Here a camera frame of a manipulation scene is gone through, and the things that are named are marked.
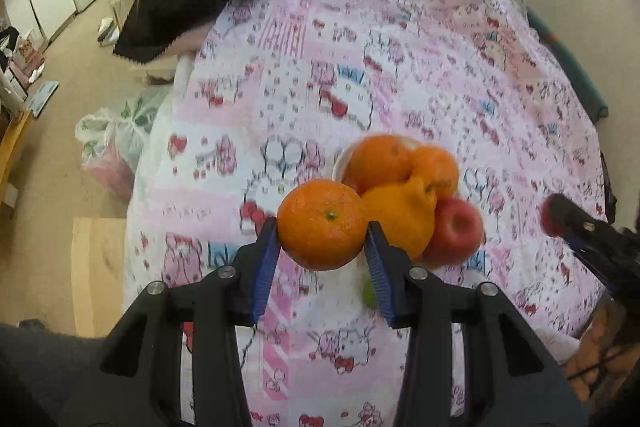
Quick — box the small green fruit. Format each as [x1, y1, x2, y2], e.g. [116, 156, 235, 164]
[361, 277, 381, 310]

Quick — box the red apple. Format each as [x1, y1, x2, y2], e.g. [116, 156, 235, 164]
[415, 198, 485, 269]

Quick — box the pear-shaped dekopon orange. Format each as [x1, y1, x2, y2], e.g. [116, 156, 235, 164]
[361, 177, 453, 260]

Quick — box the small tangerine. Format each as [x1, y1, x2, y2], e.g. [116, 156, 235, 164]
[276, 178, 369, 271]

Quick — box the blue flat item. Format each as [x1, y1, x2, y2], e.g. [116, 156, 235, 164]
[27, 80, 60, 118]

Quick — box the wooden furniture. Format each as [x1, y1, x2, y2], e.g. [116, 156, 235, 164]
[0, 110, 33, 220]

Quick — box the red cherry tomato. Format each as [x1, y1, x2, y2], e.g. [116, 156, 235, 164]
[541, 194, 568, 238]

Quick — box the white floral plastic bag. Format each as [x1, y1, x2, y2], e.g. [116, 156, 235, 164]
[75, 84, 173, 203]

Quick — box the large round orange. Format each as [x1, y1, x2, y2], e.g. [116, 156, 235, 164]
[346, 134, 416, 197]
[409, 146, 460, 200]

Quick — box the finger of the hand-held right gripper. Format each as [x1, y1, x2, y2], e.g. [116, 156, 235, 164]
[550, 194, 640, 259]
[570, 241, 640, 304]

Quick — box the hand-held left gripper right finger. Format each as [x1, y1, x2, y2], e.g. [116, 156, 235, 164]
[363, 220, 590, 427]

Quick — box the flat cardboard sheet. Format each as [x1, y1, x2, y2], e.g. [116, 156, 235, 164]
[70, 217, 128, 338]

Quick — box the person's grey clothing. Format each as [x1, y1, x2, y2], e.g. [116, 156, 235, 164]
[0, 319, 126, 427]

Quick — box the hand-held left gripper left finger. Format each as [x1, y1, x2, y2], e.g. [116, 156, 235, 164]
[57, 217, 282, 427]

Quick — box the pink cartoon printed bedsheet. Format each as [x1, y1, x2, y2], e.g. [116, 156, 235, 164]
[122, 0, 613, 427]

